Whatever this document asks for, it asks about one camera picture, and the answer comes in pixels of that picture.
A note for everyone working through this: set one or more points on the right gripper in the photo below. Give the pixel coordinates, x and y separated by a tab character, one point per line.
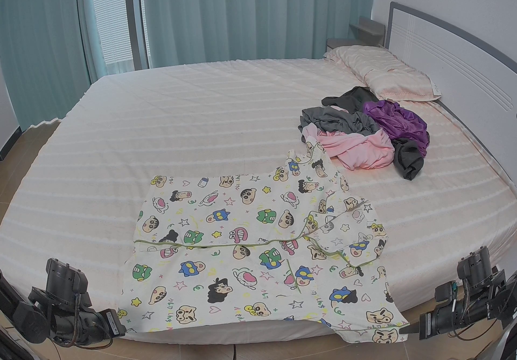
440	322

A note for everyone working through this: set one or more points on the white printed pyjama top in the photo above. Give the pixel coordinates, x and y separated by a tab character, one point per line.
242	269

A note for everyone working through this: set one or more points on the black garment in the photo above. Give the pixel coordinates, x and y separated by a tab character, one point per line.
351	98
408	160

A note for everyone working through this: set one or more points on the cream pillow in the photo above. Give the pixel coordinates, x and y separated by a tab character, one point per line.
387	75

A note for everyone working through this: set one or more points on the pink garment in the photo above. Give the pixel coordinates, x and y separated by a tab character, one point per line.
363	152

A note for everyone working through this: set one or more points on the bed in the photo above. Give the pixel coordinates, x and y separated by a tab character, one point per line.
161	128

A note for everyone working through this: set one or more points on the grey garment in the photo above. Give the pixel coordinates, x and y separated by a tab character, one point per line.
335	120

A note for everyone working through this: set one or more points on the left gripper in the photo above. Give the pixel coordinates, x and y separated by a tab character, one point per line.
101	324

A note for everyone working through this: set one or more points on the purple garment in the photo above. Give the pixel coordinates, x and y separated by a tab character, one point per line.
396	120

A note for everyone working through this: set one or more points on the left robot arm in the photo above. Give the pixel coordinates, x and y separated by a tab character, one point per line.
64	281

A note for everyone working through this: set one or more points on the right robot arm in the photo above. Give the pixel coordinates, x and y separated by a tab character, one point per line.
476	265

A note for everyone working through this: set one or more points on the grey bedside table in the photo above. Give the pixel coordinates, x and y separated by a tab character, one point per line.
367	27

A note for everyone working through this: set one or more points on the blue-green curtain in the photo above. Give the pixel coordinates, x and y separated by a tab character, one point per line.
250	3
40	27

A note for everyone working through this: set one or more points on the window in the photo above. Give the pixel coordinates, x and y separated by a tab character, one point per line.
109	7

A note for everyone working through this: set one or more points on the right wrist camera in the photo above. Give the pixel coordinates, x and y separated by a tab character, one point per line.
444	293

